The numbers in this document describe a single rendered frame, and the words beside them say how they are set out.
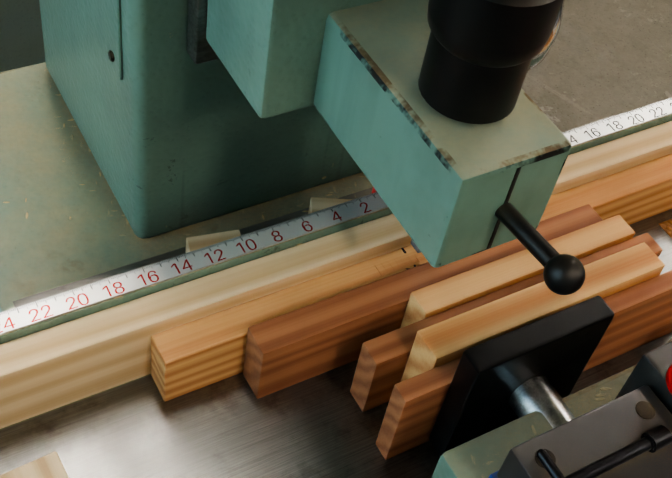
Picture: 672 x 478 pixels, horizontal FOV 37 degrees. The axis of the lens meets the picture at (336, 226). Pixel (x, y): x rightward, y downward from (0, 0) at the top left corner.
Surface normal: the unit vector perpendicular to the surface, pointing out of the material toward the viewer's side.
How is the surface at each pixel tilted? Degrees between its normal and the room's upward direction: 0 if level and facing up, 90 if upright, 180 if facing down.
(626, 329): 90
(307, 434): 0
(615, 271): 0
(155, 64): 90
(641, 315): 90
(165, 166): 90
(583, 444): 0
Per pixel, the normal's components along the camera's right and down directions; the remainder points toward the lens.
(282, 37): 0.48, 0.70
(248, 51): -0.87, 0.29
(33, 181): 0.13, -0.66
